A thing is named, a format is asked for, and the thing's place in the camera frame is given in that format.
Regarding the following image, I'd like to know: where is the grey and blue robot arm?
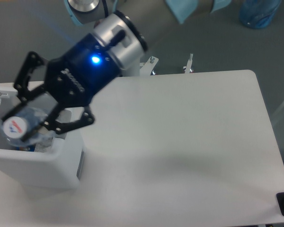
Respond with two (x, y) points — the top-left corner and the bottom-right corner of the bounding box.
(1, 0), (230, 144)

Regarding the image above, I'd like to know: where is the white trash can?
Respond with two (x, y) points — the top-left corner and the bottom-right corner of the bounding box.
(0, 86), (84, 189)

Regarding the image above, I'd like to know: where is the blue snack wrapper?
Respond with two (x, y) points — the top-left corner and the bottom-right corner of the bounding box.
(15, 146), (35, 152)

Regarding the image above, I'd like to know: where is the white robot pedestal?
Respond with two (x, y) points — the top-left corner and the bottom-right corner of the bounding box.
(120, 56), (141, 77)

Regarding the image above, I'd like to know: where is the clear plastic water bottle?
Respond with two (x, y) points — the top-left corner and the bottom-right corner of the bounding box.
(0, 107), (55, 147)

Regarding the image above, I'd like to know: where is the white pedestal base frame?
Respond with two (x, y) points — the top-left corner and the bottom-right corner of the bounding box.
(139, 53), (194, 76)

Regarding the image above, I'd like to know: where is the clear plastic bag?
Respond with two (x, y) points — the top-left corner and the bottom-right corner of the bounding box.
(34, 131), (55, 153)

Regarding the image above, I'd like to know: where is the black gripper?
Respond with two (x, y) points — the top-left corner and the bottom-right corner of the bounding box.
(1, 33), (121, 142)

